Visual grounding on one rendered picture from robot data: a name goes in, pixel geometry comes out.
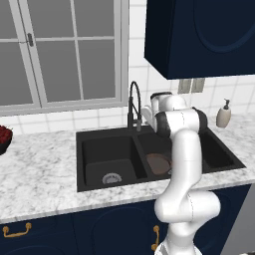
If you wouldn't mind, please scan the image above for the grey appliance front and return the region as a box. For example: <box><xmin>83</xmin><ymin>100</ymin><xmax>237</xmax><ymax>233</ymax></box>
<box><xmin>228</xmin><ymin>185</ymin><xmax>255</xmax><ymax>255</ymax></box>

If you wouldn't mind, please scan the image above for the grey framed window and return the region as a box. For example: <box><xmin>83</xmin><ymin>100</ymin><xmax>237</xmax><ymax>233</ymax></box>
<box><xmin>0</xmin><ymin>0</ymin><xmax>130</xmax><ymax>118</ymax></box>

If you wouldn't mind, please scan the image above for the brown round pan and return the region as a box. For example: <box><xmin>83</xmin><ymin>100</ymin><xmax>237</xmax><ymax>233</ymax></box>
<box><xmin>145</xmin><ymin>152</ymin><xmax>173</xmax><ymax>175</ymax></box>

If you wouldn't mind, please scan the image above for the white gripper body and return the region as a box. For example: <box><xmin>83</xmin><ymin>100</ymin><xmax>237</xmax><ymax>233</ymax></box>
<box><xmin>140</xmin><ymin>105</ymin><xmax>157</xmax><ymax>128</ymax></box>

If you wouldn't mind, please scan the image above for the black double sink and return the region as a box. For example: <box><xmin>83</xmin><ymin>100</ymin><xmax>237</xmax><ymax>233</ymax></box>
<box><xmin>75</xmin><ymin>124</ymin><xmax>247</xmax><ymax>193</ymax></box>

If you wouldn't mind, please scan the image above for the grey wall socket plate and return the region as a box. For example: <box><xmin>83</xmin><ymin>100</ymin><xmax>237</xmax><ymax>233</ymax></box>
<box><xmin>191</xmin><ymin>78</ymin><xmax>206</xmax><ymax>94</ymax></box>
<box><xmin>177</xmin><ymin>79</ymin><xmax>193</xmax><ymax>95</ymax></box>

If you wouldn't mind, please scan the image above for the navy cupboard door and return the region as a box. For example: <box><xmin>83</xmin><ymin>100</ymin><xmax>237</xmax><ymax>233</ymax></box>
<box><xmin>72</xmin><ymin>198</ymin><xmax>171</xmax><ymax>255</ymax></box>
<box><xmin>0</xmin><ymin>212</ymin><xmax>76</xmax><ymax>255</ymax></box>
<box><xmin>192</xmin><ymin>183</ymin><xmax>252</xmax><ymax>255</ymax></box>

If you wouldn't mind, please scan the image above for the gold cupboard handle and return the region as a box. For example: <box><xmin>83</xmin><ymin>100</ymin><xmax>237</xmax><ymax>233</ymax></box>
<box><xmin>2</xmin><ymin>221</ymin><xmax>33</xmax><ymax>239</ymax></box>
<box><xmin>150</xmin><ymin>225</ymin><xmax>161</xmax><ymax>252</ymax></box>

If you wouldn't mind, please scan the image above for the black bowl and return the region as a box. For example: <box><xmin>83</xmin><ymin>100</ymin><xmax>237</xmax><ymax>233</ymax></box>
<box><xmin>0</xmin><ymin>133</ymin><xmax>14</xmax><ymax>156</ymax></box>

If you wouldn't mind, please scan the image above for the red fruit pile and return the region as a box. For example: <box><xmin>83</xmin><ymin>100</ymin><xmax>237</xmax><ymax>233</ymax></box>
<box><xmin>0</xmin><ymin>125</ymin><xmax>14</xmax><ymax>144</ymax></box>

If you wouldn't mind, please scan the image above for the black spring tap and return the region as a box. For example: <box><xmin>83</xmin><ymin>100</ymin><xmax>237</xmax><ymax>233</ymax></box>
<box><xmin>127</xmin><ymin>80</ymin><xmax>143</xmax><ymax>132</ymax></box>

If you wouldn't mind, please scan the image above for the beige soap dispenser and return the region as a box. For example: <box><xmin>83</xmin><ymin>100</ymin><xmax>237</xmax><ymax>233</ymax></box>
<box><xmin>215</xmin><ymin>98</ymin><xmax>233</xmax><ymax>129</ymax></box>

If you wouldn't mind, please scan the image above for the navy wall cupboard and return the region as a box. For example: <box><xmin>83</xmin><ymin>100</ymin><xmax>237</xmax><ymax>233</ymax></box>
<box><xmin>143</xmin><ymin>0</ymin><xmax>255</xmax><ymax>81</ymax></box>

